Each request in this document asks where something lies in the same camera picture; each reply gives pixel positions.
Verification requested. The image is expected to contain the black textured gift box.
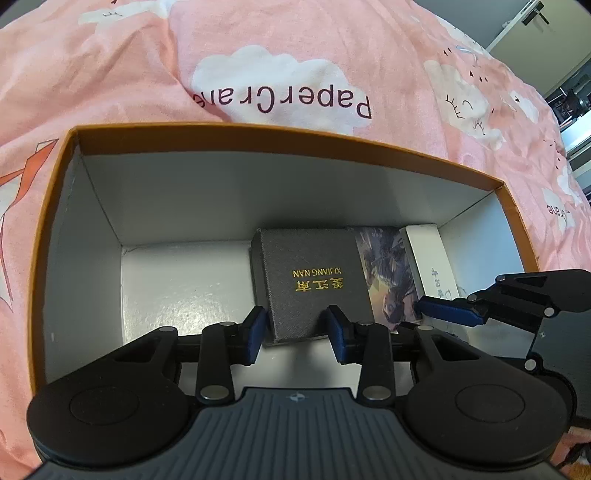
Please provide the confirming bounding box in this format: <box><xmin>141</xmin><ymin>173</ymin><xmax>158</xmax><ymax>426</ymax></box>
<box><xmin>250</xmin><ymin>228</ymin><xmax>374</xmax><ymax>345</ymax></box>

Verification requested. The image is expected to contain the illustrated card pack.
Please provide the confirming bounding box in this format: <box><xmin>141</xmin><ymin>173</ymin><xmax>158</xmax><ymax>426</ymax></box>
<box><xmin>353</xmin><ymin>227</ymin><xmax>423</xmax><ymax>331</ymax></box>

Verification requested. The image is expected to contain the white glasses case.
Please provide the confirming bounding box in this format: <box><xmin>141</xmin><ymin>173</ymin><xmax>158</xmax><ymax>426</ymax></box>
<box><xmin>401</xmin><ymin>224</ymin><xmax>460</xmax><ymax>300</ymax></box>

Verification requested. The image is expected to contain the pink patterned duvet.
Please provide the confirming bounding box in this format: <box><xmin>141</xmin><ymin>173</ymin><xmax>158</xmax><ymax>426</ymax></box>
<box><xmin>1</xmin><ymin>1</ymin><xmax>590</xmax><ymax>479</ymax></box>

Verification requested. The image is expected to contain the orange cardboard box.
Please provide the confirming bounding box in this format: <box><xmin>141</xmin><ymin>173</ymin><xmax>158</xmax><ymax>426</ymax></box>
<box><xmin>28</xmin><ymin>123</ymin><xmax>539</xmax><ymax>389</ymax></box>

